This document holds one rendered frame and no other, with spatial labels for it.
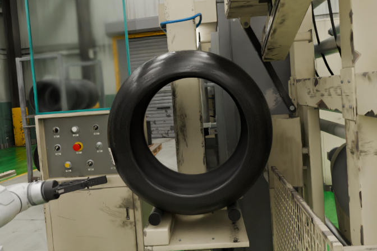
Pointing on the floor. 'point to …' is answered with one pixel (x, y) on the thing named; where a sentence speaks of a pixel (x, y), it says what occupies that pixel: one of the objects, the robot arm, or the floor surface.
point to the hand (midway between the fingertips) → (97, 180)
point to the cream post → (183, 1)
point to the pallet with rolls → (151, 140)
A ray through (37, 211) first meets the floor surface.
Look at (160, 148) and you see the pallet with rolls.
